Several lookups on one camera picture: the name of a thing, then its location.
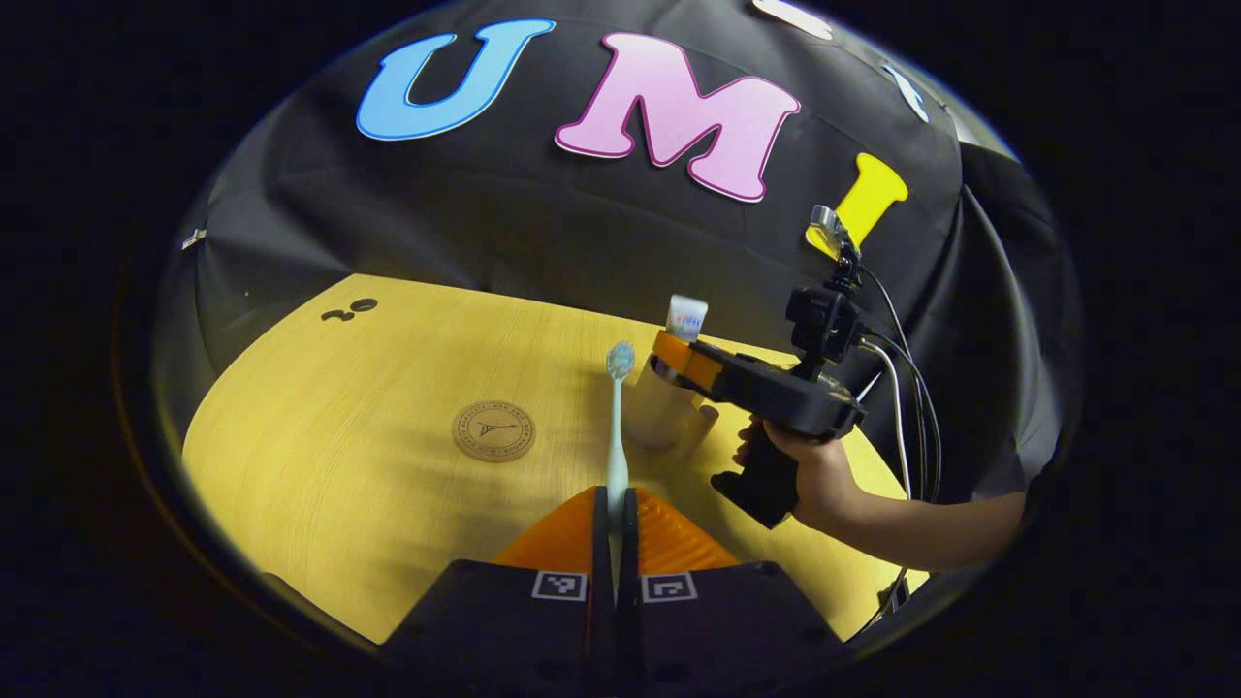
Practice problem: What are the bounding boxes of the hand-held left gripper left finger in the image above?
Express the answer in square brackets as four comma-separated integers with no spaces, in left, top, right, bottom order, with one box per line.
[383,485,610,685]

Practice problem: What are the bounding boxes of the beige cup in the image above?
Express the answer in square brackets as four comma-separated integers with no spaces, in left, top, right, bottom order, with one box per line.
[625,354,720,452]

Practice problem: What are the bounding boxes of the white toothpaste tube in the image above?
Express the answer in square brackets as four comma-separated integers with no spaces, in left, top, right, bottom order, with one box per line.
[666,294,709,343]

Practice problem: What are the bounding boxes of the light green toothbrush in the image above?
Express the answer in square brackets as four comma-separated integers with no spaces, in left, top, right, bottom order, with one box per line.
[605,339,637,592]

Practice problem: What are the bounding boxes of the black backdrop cloth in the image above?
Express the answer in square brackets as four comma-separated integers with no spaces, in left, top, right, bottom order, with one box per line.
[155,0,1082,505]

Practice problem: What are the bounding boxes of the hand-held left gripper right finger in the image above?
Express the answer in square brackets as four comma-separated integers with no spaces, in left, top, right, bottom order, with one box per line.
[620,487,844,685]

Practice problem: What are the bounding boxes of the round brown coaster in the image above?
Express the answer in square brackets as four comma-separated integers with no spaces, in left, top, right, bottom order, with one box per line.
[452,401,537,463]

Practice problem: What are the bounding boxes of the white cable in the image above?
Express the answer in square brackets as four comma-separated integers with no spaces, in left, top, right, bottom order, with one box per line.
[858,339,914,500]

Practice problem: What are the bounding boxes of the black cable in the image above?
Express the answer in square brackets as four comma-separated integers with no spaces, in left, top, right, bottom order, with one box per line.
[858,267,943,631]

